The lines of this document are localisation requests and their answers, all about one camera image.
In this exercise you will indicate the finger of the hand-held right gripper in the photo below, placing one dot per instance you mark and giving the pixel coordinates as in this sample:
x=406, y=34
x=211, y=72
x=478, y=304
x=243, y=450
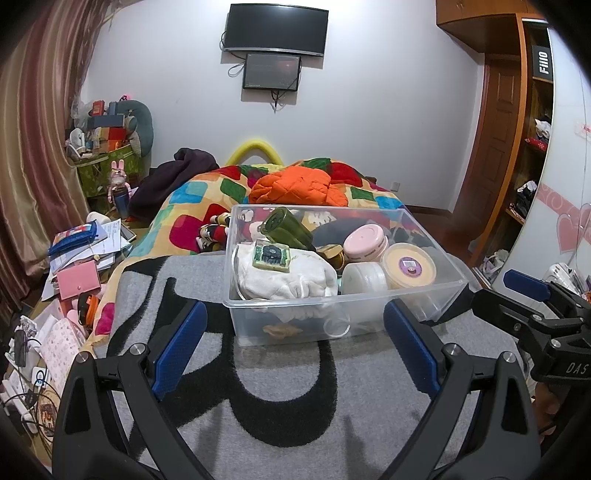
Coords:
x=526, y=282
x=508, y=309

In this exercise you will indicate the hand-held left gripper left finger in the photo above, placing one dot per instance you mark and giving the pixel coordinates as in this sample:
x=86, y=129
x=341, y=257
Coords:
x=180, y=350

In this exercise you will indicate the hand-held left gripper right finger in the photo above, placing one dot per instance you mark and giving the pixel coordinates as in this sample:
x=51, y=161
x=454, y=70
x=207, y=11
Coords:
x=411, y=350

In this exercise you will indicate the clear plastic storage bin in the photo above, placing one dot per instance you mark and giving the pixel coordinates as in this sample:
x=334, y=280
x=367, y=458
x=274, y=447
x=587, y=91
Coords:
x=443, y=277

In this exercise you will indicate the white round jar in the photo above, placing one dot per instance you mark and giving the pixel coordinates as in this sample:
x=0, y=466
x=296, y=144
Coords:
x=364, y=279

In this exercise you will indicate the pink round jar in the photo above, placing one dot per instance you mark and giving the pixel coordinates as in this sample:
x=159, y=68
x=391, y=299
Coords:
x=364, y=242

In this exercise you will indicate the beige cloth pouch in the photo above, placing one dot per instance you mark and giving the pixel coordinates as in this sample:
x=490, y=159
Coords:
x=304, y=281

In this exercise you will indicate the green square compact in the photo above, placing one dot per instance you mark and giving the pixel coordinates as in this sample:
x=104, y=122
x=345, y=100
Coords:
x=271, y=256

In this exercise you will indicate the green glass bottle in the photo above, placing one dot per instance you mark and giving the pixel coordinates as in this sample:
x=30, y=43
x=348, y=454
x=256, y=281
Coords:
x=288, y=228

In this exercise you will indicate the person's right hand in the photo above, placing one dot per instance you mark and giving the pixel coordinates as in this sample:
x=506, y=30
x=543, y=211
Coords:
x=551, y=406

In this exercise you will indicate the white shoe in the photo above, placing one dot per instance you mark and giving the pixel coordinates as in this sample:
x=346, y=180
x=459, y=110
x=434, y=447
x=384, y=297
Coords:
x=495, y=261

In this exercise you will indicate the white plastic bag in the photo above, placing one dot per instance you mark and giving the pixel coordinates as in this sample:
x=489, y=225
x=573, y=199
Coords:
x=565, y=277

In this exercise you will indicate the orange tool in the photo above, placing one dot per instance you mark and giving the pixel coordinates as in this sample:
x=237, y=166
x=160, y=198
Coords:
x=92, y=308

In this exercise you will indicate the pink patterned notebook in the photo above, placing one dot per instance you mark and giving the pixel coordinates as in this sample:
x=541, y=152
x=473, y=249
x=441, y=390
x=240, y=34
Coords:
x=62, y=353

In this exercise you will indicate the grey and black plush blanket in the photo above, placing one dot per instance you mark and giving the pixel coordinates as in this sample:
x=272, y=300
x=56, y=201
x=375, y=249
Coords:
x=295, y=392

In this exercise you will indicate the pink wallet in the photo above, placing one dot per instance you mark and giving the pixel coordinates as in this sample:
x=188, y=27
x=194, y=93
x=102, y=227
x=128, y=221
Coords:
x=78, y=281

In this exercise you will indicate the white sliding door pink hearts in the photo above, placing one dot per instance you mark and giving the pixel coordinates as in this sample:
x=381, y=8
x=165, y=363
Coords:
x=568, y=161

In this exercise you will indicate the pile of papers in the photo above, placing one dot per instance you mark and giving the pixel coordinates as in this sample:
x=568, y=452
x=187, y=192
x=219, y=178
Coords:
x=111, y=240

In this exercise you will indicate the colourful printed blanket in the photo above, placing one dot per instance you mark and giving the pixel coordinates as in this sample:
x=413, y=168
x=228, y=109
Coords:
x=203, y=198

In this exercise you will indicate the blue pouch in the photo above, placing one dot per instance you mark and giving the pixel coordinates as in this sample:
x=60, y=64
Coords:
x=74, y=237

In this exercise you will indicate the dark purple cloth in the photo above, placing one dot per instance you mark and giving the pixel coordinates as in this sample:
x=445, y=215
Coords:
x=175, y=175

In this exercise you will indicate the pink bunny toy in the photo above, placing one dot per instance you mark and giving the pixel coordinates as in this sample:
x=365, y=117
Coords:
x=118, y=170

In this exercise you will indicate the orange puffer jacket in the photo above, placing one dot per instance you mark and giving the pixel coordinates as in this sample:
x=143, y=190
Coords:
x=300, y=187

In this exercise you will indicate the green patterned box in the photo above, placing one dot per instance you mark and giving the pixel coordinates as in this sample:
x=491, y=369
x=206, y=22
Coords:
x=97, y=170

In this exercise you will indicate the black box on shelf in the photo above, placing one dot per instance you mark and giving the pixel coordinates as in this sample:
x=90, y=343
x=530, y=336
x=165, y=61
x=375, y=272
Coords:
x=541, y=64

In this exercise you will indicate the yellow foam tube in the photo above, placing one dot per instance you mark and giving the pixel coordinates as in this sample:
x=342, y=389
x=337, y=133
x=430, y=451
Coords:
x=254, y=143

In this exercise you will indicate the grey neck pillow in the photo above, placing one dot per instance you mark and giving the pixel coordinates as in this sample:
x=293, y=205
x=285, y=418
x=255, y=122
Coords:
x=145, y=124

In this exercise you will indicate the small white fan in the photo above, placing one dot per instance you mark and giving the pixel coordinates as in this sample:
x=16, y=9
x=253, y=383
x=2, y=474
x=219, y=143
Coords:
x=76, y=143

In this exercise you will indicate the stack of colourful boxes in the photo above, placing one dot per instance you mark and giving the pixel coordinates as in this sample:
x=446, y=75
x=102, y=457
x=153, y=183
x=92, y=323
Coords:
x=106, y=129

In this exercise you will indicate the striped curtain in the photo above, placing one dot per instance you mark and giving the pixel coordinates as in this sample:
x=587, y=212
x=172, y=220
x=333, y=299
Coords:
x=37, y=138

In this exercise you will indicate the wooden wardrobe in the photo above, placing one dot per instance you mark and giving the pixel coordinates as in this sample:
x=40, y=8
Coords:
x=489, y=27

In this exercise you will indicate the small wall monitor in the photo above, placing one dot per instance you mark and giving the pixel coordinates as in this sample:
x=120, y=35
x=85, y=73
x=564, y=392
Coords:
x=272, y=71

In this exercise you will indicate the large wall television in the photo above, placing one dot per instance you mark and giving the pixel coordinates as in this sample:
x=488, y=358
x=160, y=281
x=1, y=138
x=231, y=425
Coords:
x=277, y=27

